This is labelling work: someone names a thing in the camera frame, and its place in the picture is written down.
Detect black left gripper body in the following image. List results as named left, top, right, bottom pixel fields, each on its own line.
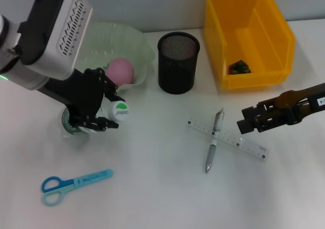
left=38, top=68, right=106, bottom=125

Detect transparent plastic ruler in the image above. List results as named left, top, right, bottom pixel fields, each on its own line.
left=186, top=116, right=270, bottom=162

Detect yellow plastic bin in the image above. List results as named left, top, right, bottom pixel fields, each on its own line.
left=203, top=0, right=297, bottom=90

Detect pink toy peach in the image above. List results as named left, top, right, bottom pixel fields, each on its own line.
left=104, top=58, right=135, bottom=87

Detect black mesh pen holder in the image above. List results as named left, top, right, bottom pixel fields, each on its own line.
left=156, top=31, right=201, bottom=95

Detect clear green-label water bottle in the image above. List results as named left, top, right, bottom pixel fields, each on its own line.
left=61, top=100, right=131, bottom=137

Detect blue teal scissors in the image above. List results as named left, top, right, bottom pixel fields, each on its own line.
left=42, top=169, right=114, bottom=207

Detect green plastic wrapper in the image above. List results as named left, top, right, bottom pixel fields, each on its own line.
left=227, top=59, right=252, bottom=75

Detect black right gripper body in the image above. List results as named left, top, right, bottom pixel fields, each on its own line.
left=277, top=83, right=325, bottom=125

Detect grey white ballpoint pen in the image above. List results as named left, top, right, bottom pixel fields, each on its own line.
left=205, top=108, right=225, bottom=174

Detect translucent green fruit plate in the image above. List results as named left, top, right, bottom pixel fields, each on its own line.
left=76, top=22, right=155, bottom=94

